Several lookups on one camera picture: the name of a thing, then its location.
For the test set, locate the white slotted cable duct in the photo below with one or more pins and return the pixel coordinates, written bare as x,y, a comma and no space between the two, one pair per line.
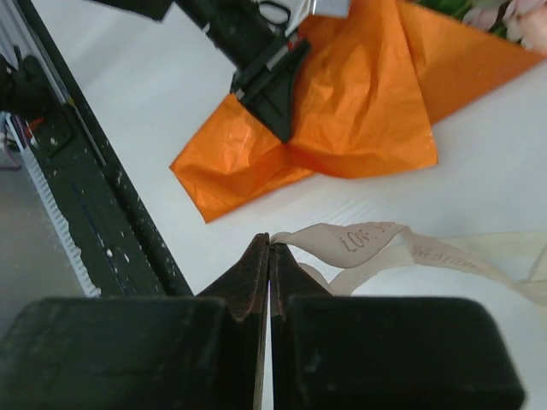
59,222

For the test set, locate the fake flower bouquet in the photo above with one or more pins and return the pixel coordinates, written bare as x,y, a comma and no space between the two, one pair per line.
521,22

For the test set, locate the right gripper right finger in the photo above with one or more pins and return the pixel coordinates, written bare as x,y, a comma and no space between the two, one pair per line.
382,352

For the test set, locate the orange wrapping paper sheet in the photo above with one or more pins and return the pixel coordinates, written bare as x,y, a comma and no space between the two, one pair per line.
365,104

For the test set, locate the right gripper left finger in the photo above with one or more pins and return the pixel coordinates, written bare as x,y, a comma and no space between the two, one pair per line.
200,352

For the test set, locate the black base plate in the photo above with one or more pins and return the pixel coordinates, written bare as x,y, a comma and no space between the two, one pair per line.
122,250

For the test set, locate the cream ribbon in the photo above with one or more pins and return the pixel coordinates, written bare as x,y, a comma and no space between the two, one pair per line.
361,251

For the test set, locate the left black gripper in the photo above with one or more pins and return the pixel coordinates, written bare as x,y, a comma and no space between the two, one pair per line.
258,38

